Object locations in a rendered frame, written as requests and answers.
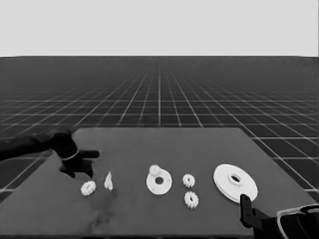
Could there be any large thick white disc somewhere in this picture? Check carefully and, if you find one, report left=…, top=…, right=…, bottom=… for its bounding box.
left=212, top=163, right=259, bottom=204

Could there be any small white toothed gear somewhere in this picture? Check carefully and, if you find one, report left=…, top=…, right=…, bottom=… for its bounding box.
left=80, top=180, right=98, bottom=197
left=149, top=163, right=162, bottom=177
left=181, top=173, right=196, bottom=189

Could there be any white round pinned carrier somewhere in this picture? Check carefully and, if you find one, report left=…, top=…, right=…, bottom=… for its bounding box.
left=146, top=167, right=173, bottom=196

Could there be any larger white toothed gear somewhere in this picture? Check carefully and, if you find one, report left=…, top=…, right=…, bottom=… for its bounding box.
left=183, top=190, right=200, bottom=210

